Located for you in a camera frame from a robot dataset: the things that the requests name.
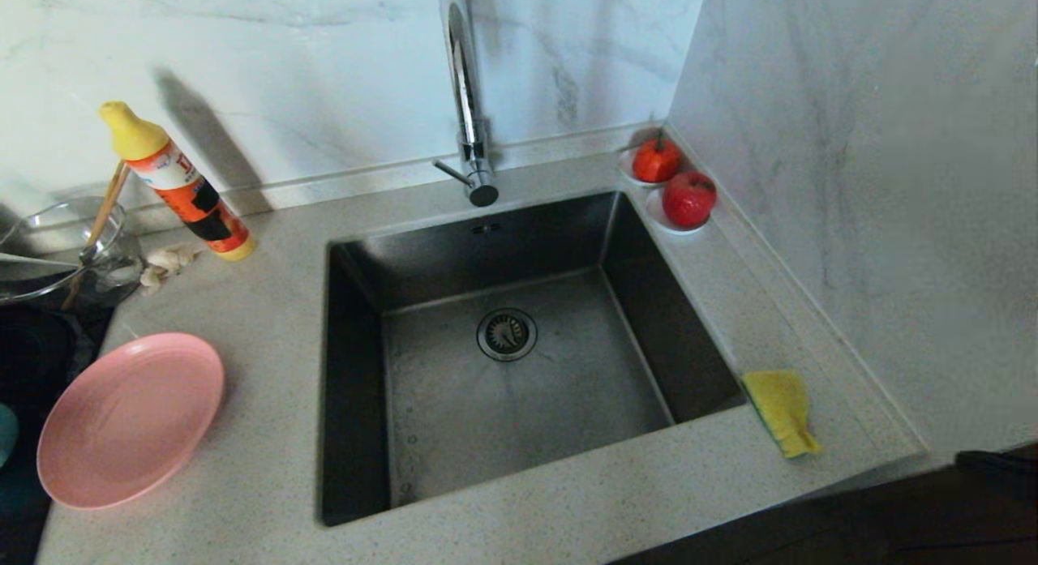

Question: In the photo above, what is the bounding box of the chrome faucet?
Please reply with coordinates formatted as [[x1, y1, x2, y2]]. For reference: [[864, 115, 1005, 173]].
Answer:
[[432, 0, 500, 208]]

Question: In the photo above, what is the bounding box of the yellow green sponge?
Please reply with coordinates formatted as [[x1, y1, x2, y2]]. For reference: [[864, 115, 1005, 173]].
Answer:
[[741, 369, 823, 460]]

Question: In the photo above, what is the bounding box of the yellow orange white detergent bottle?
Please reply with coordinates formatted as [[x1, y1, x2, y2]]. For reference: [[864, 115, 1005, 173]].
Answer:
[[99, 101, 257, 263]]

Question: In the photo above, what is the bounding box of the wooden chopstick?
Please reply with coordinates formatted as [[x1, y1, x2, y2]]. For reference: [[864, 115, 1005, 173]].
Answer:
[[62, 160, 129, 310], [81, 161, 132, 254]]

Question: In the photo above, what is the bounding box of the pink plate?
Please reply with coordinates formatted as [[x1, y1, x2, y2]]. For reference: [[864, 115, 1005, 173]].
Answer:
[[36, 332, 225, 511]]

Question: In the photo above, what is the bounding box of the teal bowl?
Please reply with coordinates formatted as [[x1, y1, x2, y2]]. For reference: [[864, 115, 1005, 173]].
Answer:
[[0, 403, 19, 469]]

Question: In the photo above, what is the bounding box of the stainless steel sink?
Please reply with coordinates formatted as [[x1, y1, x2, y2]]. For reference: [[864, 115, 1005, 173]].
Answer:
[[316, 190, 751, 529]]

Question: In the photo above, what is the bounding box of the round metal drain strainer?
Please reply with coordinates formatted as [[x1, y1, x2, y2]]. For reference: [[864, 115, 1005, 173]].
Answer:
[[475, 307, 538, 363]]

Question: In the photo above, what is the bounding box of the red apple on dish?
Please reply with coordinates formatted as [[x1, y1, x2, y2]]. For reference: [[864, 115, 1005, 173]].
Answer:
[[646, 187, 716, 237]]

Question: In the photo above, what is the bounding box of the garlic bulb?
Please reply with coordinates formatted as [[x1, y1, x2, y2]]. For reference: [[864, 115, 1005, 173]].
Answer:
[[139, 245, 199, 294]]

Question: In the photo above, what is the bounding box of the clear glass bowl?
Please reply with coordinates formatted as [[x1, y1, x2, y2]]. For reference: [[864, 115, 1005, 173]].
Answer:
[[0, 196, 145, 306]]

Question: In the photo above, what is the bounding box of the metal utensil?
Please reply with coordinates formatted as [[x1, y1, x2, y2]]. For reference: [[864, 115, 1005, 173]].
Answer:
[[0, 253, 86, 272]]

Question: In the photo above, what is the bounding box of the black cooktop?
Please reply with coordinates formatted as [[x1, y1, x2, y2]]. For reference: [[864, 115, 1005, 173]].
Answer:
[[0, 304, 113, 565]]

